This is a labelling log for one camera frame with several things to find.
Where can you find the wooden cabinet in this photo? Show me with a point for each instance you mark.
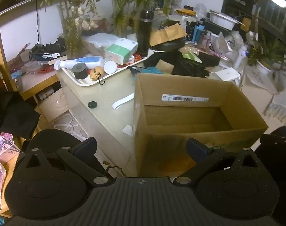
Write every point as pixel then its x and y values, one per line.
pixel 51 103

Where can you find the brown paper envelope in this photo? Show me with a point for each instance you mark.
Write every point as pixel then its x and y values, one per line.
pixel 167 34

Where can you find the green tea packets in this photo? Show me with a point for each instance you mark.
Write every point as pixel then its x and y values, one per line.
pixel 190 56

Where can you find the dark grey zip case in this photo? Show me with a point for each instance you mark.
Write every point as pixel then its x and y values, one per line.
pixel 171 45

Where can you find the white power bank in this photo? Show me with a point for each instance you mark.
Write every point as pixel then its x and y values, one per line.
pixel 227 75

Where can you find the black round disc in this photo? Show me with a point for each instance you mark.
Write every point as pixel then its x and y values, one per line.
pixel 92 104

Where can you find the wooden chair frame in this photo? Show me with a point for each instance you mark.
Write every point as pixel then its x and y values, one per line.
pixel 0 51

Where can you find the white phone gimbal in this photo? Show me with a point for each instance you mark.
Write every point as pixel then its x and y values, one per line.
pixel 240 57

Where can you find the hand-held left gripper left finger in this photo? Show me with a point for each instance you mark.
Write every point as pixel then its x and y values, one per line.
pixel 86 147

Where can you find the green and white box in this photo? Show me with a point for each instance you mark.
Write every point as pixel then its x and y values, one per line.
pixel 119 51

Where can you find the fringed rug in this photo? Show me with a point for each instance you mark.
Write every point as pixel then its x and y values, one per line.
pixel 278 109

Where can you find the white plastic bag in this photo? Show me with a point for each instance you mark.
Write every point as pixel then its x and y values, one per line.
pixel 98 41

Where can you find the white plastic bowl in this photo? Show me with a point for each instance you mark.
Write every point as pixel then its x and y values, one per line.
pixel 223 18

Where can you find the small white paper piece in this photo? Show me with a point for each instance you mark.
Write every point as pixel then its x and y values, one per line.
pixel 127 130

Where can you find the wicker plate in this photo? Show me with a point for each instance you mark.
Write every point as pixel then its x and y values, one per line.
pixel 192 49

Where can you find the black garment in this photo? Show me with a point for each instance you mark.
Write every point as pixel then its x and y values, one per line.
pixel 11 117

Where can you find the pink printed paper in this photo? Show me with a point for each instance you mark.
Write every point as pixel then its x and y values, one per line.
pixel 5 146

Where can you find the black thermos bottle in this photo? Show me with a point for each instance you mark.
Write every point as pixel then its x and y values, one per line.
pixel 143 35

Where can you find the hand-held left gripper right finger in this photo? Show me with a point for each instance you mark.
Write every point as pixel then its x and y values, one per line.
pixel 195 148

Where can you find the black round jar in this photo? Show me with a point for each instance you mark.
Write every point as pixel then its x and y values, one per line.
pixel 79 70

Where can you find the red packet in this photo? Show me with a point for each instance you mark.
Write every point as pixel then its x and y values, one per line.
pixel 138 56

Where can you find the blue black product box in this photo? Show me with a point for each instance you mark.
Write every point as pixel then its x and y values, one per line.
pixel 199 34

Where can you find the white plastic tray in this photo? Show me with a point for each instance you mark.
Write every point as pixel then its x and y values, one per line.
pixel 69 73

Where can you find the blue plastic packet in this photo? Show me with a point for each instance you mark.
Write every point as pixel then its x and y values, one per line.
pixel 152 70

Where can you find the brown cardboard box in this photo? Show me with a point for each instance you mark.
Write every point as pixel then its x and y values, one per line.
pixel 152 87

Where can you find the white blue spray bottle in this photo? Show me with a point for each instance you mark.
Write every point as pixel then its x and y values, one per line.
pixel 86 62

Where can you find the white paper strip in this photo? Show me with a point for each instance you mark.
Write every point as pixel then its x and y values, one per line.
pixel 122 101

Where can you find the black foam sponge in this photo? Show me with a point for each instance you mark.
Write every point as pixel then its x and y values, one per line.
pixel 209 60

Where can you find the potted green plant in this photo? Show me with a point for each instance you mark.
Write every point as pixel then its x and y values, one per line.
pixel 263 67

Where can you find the white crumpled paper bag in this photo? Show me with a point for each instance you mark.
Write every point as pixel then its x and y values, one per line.
pixel 225 43

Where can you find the brown burlap pouch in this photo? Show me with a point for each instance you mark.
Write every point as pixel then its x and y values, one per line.
pixel 164 67

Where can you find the black flat box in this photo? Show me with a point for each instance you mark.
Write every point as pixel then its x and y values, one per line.
pixel 213 26

